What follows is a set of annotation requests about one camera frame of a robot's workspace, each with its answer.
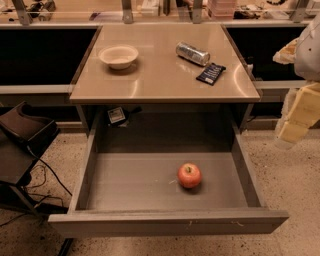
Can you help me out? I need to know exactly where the black floor cable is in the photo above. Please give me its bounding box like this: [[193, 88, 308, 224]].
[[0, 146, 74, 228]]

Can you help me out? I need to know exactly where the dark blue snack bar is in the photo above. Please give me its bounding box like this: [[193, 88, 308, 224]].
[[196, 63, 226, 86]]

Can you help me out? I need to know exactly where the white paper bowl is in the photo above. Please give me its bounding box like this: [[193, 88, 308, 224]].
[[98, 45, 139, 70]]

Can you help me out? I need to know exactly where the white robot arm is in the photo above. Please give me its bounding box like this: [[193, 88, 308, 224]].
[[273, 13, 320, 149]]

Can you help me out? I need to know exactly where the steel counter cabinet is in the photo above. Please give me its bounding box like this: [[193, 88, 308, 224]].
[[70, 23, 260, 130]]

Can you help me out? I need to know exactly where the small labelled black box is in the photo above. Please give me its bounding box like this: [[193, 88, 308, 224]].
[[107, 107, 126, 124]]

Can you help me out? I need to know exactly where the red apple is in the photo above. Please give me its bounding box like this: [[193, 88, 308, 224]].
[[177, 163, 202, 189]]

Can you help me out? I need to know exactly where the open grey metal drawer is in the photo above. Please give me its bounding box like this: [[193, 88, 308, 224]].
[[49, 113, 288, 238]]

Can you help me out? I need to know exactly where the silver soda can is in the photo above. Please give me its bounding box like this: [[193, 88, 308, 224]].
[[176, 42, 210, 66]]

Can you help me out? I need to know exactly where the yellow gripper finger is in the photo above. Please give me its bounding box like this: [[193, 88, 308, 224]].
[[272, 38, 298, 65], [275, 83, 320, 144]]

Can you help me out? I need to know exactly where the dark brown chair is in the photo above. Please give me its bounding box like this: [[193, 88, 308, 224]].
[[0, 102, 66, 215]]

